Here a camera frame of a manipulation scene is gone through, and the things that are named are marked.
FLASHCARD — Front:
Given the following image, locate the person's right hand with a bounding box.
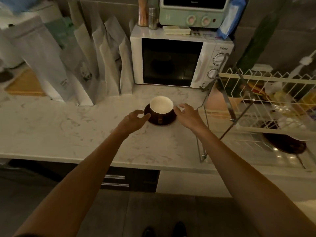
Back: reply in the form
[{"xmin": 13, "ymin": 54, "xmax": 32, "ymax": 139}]
[{"xmin": 173, "ymin": 103, "xmax": 209, "ymax": 136}]

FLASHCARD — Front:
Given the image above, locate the person's left hand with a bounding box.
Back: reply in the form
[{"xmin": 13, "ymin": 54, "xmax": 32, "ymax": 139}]
[{"xmin": 118, "ymin": 110, "xmax": 151, "ymax": 139}]

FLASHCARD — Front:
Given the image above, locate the person's left forearm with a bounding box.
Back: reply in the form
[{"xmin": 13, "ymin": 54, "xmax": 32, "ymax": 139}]
[{"xmin": 13, "ymin": 126, "xmax": 130, "ymax": 237}]

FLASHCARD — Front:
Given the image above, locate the person's right forearm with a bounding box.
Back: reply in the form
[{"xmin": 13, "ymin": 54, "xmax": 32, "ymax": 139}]
[{"xmin": 196, "ymin": 126, "xmax": 316, "ymax": 237}]

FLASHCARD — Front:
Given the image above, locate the brown saucer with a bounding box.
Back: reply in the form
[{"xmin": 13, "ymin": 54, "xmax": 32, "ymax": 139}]
[{"xmin": 144, "ymin": 104, "xmax": 177, "ymax": 126}]

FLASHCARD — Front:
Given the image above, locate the brown cup with white inside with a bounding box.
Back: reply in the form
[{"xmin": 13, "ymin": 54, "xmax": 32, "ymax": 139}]
[{"xmin": 149, "ymin": 96, "xmax": 174, "ymax": 124}]

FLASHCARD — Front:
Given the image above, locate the pink container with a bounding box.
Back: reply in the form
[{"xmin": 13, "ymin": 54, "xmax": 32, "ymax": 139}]
[{"xmin": 206, "ymin": 82, "xmax": 241, "ymax": 112}]

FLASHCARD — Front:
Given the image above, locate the white microwave oven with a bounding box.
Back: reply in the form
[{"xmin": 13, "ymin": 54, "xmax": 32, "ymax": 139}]
[{"xmin": 130, "ymin": 24, "xmax": 235, "ymax": 89}]

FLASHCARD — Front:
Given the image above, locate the dark cabinet drawer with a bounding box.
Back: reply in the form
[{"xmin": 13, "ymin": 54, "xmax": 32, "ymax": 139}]
[{"xmin": 0, "ymin": 159, "xmax": 160, "ymax": 193}]

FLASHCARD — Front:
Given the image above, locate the flat white box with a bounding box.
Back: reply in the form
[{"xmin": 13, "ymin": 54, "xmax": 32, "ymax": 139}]
[{"xmin": 162, "ymin": 26, "xmax": 191, "ymax": 35}]

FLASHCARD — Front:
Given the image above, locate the row of white paper bags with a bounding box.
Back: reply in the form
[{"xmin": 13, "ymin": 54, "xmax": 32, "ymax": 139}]
[{"xmin": 7, "ymin": 0, "xmax": 135, "ymax": 106}]

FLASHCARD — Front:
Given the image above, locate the steel shaker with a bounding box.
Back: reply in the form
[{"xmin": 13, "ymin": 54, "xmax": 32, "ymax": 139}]
[{"xmin": 148, "ymin": 7, "xmax": 158, "ymax": 30}]

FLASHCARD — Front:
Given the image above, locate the mint green toaster oven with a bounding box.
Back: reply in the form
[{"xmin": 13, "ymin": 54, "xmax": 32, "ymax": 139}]
[{"xmin": 159, "ymin": 0, "xmax": 232, "ymax": 29}]

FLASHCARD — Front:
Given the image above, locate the brown spice grinder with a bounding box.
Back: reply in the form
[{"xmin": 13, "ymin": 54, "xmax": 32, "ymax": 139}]
[{"xmin": 137, "ymin": 0, "xmax": 149, "ymax": 27}]

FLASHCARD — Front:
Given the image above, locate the blue plastic packet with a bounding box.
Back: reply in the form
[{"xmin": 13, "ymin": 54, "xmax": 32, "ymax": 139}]
[{"xmin": 217, "ymin": 0, "xmax": 246, "ymax": 40}]

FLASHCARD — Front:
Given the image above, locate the dark round pan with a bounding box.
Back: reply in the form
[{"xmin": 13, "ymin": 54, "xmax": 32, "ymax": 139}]
[{"xmin": 261, "ymin": 121, "xmax": 307, "ymax": 155}]

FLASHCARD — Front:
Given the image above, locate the green plastic wrapped bundle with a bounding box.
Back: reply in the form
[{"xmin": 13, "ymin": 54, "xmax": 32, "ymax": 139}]
[{"xmin": 236, "ymin": 0, "xmax": 293, "ymax": 72}]

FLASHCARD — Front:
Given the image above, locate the person's right shoe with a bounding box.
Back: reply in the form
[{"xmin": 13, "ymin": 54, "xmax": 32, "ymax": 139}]
[{"xmin": 172, "ymin": 221, "xmax": 187, "ymax": 237}]

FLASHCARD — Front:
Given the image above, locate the wooden cutting board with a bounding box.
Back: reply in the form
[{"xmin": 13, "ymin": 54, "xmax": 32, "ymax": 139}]
[{"xmin": 4, "ymin": 68, "xmax": 47, "ymax": 97}]

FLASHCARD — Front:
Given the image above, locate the white wire dish rack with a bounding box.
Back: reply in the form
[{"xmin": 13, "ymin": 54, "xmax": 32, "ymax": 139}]
[{"xmin": 196, "ymin": 53, "xmax": 316, "ymax": 164}]

